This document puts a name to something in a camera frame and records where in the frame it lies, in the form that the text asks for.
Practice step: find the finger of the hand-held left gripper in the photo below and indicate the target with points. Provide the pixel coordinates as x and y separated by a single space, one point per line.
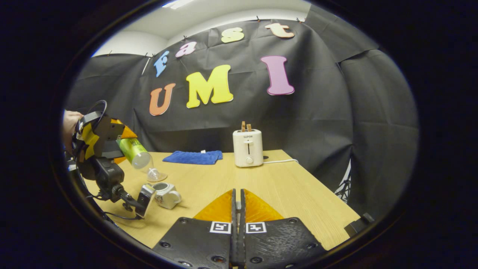
128 132
118 160

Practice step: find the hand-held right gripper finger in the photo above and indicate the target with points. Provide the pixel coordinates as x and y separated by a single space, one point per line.
234 243
242 243

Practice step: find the green label water bottle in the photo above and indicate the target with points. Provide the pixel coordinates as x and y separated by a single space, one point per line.
132 149

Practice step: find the round cork coaster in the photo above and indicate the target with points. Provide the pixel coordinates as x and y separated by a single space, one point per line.
163 178

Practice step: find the white ceramic teacup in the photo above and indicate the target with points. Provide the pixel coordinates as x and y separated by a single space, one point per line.
166 198

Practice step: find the blue towel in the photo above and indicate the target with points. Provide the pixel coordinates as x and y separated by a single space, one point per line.
194 157

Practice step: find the white toaster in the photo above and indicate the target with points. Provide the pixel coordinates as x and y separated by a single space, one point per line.
247 149

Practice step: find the black tripod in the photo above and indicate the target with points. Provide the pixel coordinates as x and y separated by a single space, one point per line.
344 190

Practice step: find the small black box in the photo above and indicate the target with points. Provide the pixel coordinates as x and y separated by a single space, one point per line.
358 225

